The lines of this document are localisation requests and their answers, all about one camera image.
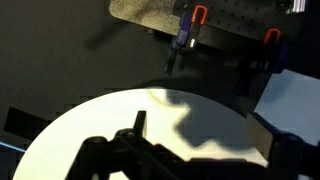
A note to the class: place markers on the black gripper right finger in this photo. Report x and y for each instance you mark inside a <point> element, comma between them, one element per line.
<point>287,154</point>

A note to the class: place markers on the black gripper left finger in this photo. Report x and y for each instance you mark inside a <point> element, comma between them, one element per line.
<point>128,152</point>

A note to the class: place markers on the round white table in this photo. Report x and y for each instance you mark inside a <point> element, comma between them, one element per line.
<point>189,125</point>

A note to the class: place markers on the dark orange bar clamp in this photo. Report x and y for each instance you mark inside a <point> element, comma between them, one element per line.
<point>270,57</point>

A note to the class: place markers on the blue orange bar clamp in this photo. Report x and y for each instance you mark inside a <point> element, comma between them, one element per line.
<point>187,35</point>

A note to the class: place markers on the black perforated mounting board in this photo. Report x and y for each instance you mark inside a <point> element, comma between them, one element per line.
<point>248,18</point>

